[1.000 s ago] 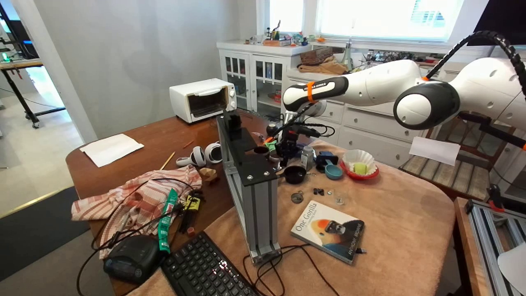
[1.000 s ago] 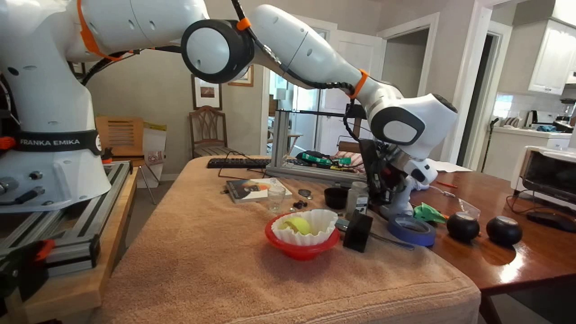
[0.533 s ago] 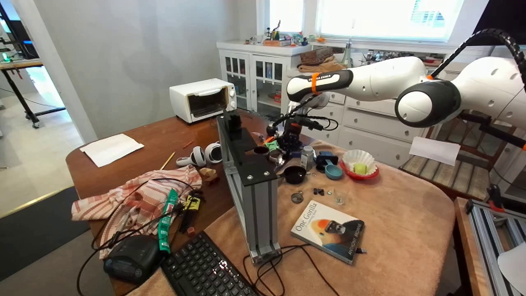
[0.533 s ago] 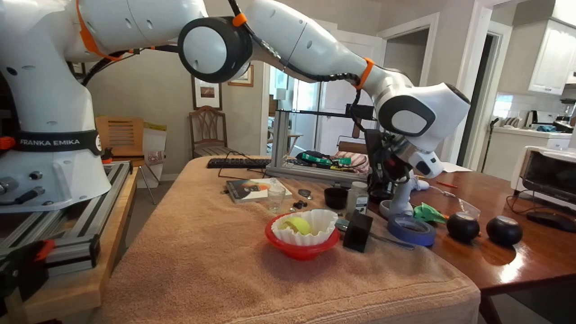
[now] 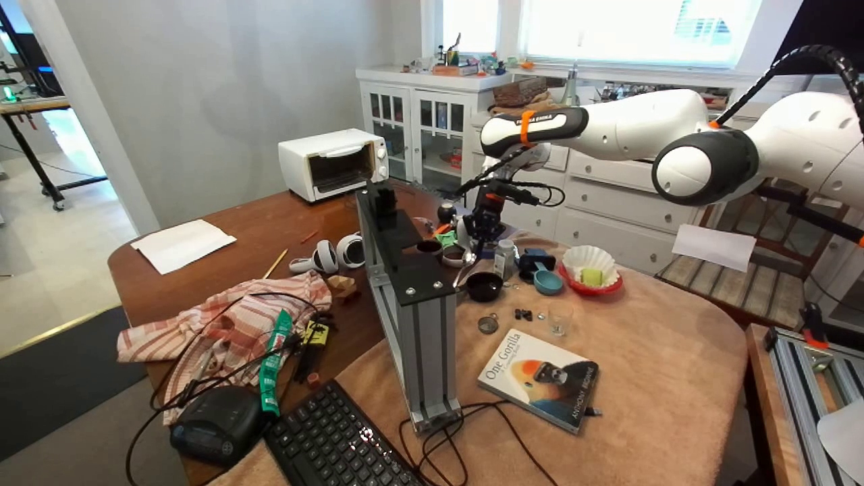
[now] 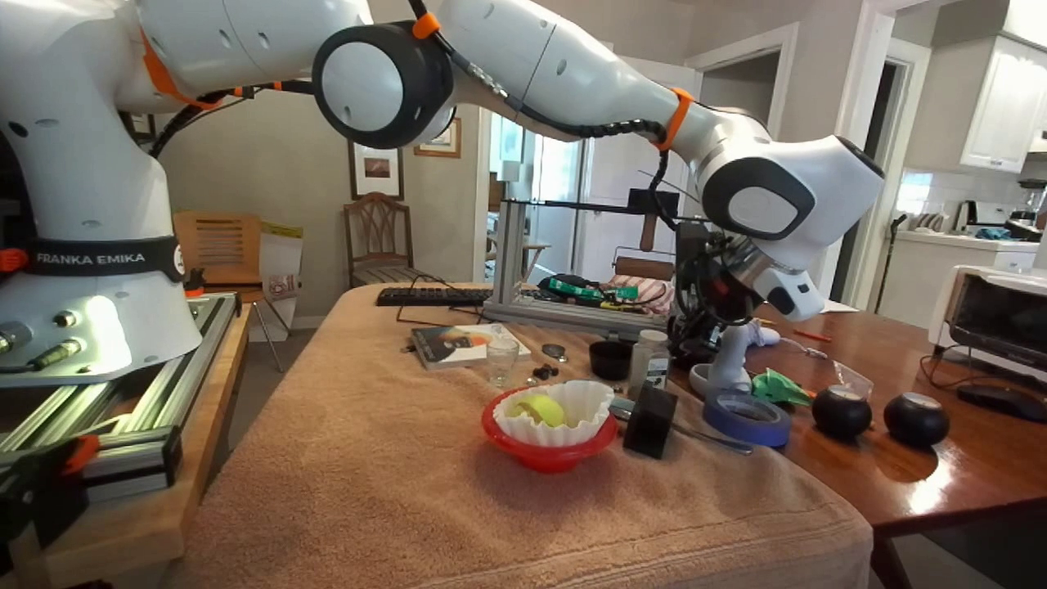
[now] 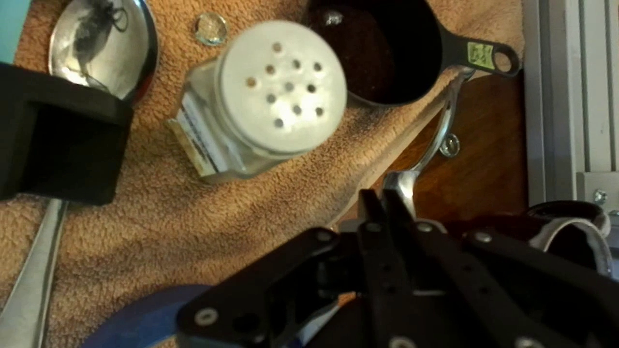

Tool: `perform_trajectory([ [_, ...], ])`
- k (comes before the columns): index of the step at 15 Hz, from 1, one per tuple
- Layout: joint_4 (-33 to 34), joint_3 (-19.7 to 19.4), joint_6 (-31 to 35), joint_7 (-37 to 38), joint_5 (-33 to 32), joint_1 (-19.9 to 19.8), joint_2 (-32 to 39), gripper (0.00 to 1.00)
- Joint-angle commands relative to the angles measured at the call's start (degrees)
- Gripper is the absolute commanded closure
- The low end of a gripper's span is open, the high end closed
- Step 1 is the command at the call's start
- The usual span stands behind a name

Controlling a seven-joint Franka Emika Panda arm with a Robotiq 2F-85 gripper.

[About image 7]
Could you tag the aluminium extrusion frame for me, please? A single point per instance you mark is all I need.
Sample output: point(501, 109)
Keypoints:
point(566, 96)

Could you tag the teal board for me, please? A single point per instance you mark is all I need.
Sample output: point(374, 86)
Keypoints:
point(12, 26)

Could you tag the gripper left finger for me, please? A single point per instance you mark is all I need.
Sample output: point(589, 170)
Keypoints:
point(271, 275)

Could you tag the silver metal spoon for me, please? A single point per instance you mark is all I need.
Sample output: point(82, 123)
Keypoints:
point(447, 116)

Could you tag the black cup with silver rim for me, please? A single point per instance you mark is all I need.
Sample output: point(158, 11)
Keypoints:
point(580, 229)

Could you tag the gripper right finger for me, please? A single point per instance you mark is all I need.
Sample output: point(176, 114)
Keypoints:
point(483, 290)

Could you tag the shiny steel ladle bowl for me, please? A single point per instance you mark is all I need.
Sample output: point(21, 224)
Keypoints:
point(104, 43)

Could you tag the brown terry towel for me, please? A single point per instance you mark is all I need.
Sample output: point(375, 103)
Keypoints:
point(169, 227)

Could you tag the blue round plate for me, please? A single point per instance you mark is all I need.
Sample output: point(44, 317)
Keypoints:
point(145, 319)

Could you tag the glass shaker with white lid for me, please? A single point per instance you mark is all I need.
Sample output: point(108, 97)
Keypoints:
point(283, 87)

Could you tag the small clear glass bead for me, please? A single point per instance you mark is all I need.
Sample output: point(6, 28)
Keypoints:
point(211, 28)

